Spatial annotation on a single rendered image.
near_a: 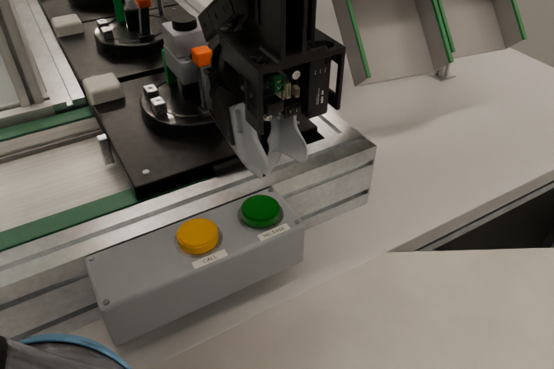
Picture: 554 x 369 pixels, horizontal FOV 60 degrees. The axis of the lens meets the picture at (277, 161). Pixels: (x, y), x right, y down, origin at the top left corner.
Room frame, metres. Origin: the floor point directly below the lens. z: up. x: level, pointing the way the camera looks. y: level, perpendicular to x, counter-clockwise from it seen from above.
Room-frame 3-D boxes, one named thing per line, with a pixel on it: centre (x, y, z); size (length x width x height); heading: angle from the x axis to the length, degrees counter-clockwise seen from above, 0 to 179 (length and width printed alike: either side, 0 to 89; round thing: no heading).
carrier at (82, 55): (0.77, 0.24, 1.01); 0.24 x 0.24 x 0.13; 30
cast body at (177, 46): (0.56, 0.12, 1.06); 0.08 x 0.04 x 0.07; 30
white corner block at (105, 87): (0.59, 0.24, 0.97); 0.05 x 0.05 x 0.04; 30
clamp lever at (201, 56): (0.51, 0.09, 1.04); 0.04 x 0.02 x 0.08; 30
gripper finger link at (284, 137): (0.34, -0.01, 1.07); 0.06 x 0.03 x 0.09; 30
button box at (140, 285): (0.32, 0.08, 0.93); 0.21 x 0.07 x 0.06; 120
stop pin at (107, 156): (0.49, 0.22, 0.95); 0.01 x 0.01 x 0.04; 30
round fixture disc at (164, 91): (0.55, 0.11, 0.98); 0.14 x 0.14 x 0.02
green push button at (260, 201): (0.36, 0.02, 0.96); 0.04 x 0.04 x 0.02
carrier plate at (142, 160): (0.55, 0.11, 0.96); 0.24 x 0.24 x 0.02; 30
